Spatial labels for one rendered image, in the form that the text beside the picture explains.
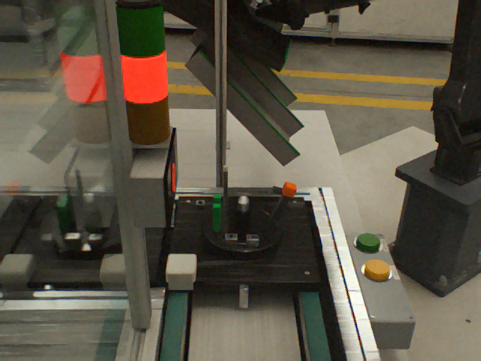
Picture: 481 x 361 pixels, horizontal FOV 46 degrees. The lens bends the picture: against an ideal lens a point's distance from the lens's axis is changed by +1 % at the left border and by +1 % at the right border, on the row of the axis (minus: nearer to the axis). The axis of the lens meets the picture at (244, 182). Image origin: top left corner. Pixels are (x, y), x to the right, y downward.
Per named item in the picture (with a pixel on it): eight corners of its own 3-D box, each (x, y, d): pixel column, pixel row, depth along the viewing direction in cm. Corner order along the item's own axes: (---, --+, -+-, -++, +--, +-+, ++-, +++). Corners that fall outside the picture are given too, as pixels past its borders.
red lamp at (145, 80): (170, 86, 65) (167, 43, 62) (165, 104, 60) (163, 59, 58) (125, 85, 65) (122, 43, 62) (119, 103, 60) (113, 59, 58)
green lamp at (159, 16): (167, 43, 62) (164, -4, 59) (163, 59, 58) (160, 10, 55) (122, 41, 62) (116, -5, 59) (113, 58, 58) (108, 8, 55)
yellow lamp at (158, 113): (172, 125, 67) (170, 86, 65) (168, 144, 63) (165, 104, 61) (130, 124, 67) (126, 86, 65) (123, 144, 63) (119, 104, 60)
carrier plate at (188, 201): (303, 204, 109) (304, 195, 107) (320, 292, 88) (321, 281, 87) (178, 204, 108) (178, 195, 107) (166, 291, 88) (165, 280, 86)
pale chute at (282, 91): (283, 108, 137) (297, 98, 135) (278, 133, 126) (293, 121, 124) (202, 21, 129) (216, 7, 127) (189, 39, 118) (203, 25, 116)
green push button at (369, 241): (376, 241, 99) (377, 232, 98) (381, 256, 96) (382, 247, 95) (353, 241, 99) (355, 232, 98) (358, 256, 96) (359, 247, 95)
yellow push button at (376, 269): (385, 268, 93) (387, 258, 92) (391, 284, 90) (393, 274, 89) (361, 268, 93) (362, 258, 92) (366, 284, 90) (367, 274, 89)
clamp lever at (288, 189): (278, 218, 97) (296, 183, 93) (279, 226, 95) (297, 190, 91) (258, 213, 96) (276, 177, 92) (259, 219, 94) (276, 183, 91)
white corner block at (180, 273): (197, 272, 92) (196, 253, 89) (195, 292, 88) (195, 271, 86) (168, 272, 91) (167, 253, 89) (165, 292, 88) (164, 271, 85)
